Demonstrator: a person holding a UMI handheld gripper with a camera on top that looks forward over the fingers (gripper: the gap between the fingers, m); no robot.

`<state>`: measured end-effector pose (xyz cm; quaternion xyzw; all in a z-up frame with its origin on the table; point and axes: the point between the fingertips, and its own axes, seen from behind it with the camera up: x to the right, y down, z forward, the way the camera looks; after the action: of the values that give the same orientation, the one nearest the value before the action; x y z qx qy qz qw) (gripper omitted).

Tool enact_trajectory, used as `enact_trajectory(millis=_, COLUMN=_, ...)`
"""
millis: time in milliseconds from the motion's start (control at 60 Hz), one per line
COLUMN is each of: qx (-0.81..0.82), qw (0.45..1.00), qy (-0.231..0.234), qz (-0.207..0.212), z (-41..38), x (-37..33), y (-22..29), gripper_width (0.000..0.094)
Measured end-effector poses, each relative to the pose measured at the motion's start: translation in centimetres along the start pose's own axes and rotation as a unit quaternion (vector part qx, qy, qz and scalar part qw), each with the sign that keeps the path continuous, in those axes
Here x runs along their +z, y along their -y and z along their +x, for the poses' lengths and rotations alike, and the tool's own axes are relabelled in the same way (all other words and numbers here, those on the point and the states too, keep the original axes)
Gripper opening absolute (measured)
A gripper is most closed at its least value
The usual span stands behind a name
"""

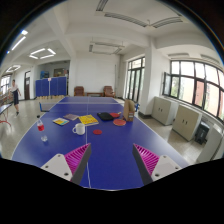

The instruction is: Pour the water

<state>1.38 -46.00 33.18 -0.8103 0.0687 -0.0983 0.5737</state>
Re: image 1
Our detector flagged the black pouch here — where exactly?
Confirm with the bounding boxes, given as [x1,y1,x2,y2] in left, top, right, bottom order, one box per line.
[98,112,113,121]

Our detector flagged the beige cabinet far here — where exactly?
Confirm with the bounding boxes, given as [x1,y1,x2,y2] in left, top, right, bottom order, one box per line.
[152,97,178,126]

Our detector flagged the grey purple notebook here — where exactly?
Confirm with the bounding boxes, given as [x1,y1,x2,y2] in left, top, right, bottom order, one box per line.
[63,114,79,121]

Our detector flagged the blue partition screens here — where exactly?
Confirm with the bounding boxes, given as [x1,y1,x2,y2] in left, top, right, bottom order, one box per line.
[35,77,67,97]

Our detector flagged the brown armchair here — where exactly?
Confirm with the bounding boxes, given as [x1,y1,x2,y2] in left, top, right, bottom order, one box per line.
[103,86,115,97]
[74,86,85,96]

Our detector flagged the beige cabinet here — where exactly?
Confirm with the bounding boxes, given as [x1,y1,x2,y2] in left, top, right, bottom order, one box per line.
[173,105,202,141]
[152,97,178,126]

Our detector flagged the beige cabinet near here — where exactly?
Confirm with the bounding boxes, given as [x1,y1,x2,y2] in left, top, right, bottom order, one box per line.
[173,105,202,141]

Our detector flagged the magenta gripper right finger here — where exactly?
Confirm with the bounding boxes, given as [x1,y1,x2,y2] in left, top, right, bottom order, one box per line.
[132,144,181,185]

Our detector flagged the red table tennis paddle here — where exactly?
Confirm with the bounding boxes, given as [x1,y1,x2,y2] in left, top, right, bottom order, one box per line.
[113,119,126,126]

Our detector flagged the clear bottle with red label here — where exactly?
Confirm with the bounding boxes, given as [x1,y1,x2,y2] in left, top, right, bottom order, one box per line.
[37,119,48,142]

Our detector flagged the blue and yellow booklet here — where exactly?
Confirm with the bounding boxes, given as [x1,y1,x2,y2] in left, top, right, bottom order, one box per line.
[53,118,69,126]

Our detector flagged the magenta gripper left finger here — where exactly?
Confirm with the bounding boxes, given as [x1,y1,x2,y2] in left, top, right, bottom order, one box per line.
[42,143,91,185]

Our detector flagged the white ceramic mug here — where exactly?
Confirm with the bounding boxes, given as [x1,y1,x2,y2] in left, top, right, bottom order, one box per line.
[72,123,85,135]

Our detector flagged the left brown armchair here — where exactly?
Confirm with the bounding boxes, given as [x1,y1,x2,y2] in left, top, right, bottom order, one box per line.
[74,86,85,96]

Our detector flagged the black bin by cabinet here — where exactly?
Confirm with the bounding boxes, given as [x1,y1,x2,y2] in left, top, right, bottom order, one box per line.
[195,122,210,144]

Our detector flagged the blue table tennis table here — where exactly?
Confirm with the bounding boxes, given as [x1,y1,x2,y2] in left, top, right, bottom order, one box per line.
[12,97,188,190]

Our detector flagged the small red round coaster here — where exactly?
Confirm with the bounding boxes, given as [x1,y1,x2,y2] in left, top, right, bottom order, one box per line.
[93,129,102,135]

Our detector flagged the person in white shirt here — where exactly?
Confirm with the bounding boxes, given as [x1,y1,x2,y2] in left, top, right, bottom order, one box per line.
[9,80,21,114]

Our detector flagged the right brown armchair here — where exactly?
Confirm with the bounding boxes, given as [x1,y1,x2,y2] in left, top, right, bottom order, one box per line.
[103,86,115,97]

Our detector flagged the yellow book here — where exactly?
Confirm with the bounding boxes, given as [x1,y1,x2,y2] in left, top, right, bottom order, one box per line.
[79,115,98,126]

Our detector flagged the brown paper bag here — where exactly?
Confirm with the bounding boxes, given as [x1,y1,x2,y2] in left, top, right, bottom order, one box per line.
[123,99,135,122]

